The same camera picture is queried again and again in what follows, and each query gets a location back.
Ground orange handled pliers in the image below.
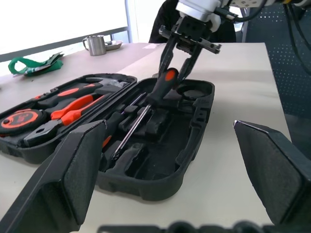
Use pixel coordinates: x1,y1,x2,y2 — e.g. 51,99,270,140
23,94,106,148

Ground black orange tape measure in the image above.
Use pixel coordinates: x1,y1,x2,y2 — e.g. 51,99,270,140
0,109,49,136

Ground black orange hammer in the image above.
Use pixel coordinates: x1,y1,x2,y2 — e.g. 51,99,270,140
34,79,129,107

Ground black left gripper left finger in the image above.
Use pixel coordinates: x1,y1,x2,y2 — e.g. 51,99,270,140
0,119,108,233

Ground small metal dish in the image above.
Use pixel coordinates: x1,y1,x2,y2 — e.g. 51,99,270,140
104,40,124,51

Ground blue perforated panel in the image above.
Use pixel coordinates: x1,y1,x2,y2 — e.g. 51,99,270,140
242,4,311,158

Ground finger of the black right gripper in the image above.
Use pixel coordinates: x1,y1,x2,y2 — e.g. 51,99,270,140
178,45,204,81
158,34,180,76

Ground steel mug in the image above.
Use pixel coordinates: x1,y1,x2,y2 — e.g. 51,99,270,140
82,35,107,56

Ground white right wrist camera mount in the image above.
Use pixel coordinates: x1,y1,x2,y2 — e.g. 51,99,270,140
175,0,222,33

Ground black jacket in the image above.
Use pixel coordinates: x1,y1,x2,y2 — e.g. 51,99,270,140
148,0,237,44

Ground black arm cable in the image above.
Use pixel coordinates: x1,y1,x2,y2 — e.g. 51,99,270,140
283,0,311,76

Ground black plastic tool case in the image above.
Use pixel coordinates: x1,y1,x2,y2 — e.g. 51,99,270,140
0,73,216,202

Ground black orange screwdriver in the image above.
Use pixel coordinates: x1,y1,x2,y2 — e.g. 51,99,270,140
112,67,180,161
101,92,147,153

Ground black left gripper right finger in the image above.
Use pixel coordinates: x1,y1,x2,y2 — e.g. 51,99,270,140
233,119,311,229

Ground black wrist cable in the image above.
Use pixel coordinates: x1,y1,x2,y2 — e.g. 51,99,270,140
215,0,267,23

